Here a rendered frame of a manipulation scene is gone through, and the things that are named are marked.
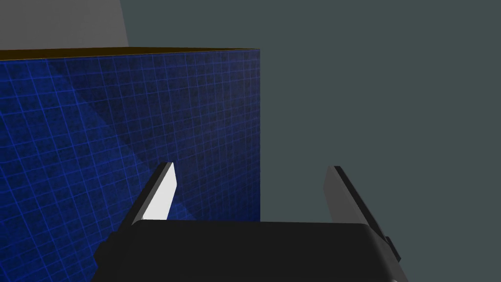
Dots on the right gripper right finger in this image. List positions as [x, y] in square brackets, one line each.
[346, 199]

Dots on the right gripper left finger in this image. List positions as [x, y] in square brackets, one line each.
[161, 196]

